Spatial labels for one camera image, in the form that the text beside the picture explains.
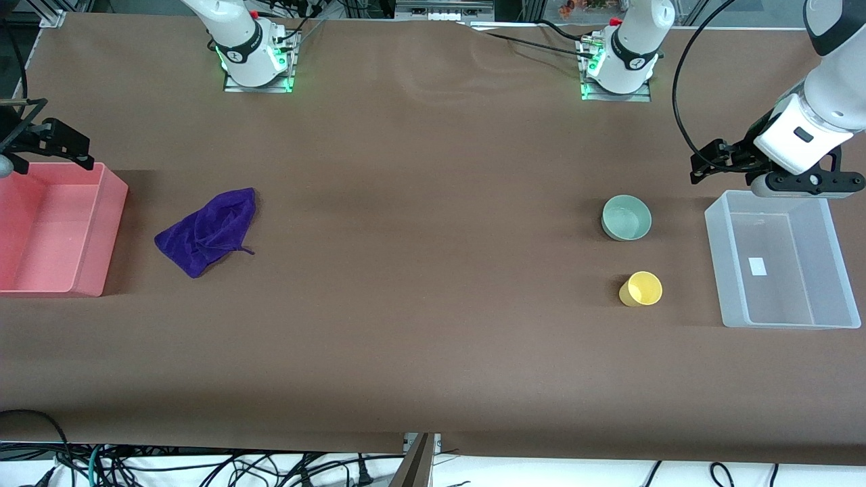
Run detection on mint green bowl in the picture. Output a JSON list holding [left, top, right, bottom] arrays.
[[601, 194, 653, 242]]

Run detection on yellow plastic cup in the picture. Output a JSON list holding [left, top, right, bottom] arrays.
[[618, 271, 664, 308]]

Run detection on purple cloth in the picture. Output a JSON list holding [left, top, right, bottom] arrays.
[[154, 187, 258, 279]]

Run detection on pink plastic bin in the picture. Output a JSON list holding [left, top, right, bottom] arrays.
[[0, 161, 129, 298]]

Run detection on clear plastic bin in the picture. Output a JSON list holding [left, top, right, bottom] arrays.
[[704, 189, 862, 330]]

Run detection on orange background items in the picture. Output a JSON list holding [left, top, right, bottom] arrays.
[[558, 0, 610, 18]]

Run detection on white power strip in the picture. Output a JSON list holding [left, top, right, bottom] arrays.
[[394, 0, 496, 21]]

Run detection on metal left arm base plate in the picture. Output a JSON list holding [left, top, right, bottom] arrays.
[[580, 37, 652, 102]]

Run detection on black cable on table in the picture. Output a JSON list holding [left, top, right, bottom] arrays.
[[467, 20, 596, 58]]

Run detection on black base cable bundle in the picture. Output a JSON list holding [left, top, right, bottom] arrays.
[[260, 0, 325, 41]]

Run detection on thick black floor cable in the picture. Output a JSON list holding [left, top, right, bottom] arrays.
[[0, 409, 72, 487]]

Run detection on tangled black floor cable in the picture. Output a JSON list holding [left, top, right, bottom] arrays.
[[101, 452, 407, 487]]

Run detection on grey metal post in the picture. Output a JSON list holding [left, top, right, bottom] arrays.
[[389, 433, 442, 487]]

